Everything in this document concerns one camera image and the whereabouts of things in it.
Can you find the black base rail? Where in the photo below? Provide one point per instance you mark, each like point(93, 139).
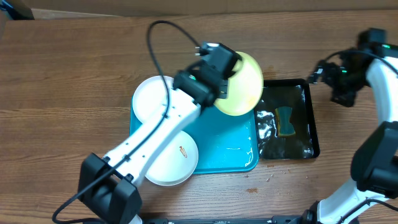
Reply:
point(283, 219)

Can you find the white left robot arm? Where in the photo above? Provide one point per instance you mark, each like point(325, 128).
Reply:
point(108, 186)

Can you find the white plate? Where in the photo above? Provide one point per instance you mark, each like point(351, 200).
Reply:
point(148, 96)
point(176, 163)

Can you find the teal plastic tray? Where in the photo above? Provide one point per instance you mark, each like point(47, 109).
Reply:
point(225, 143)

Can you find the dark object top left corner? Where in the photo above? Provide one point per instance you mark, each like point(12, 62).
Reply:
point(16, 10)

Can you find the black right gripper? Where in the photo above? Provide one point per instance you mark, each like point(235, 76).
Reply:
point(329, 81)

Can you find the yellow green sponge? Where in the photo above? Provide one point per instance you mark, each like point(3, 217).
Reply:
point(284, 126)

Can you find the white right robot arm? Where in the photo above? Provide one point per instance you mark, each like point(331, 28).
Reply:
point(373, 63)

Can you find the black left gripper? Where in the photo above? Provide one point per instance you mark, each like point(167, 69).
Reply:
point(226, 91)

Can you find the black water tray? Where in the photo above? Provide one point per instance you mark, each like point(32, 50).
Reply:
point(294, 93)

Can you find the yellow plate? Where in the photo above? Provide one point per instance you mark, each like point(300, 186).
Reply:
point(244, 87)

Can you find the brown cardboard backboard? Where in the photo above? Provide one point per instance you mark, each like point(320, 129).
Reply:
point(198, 7)

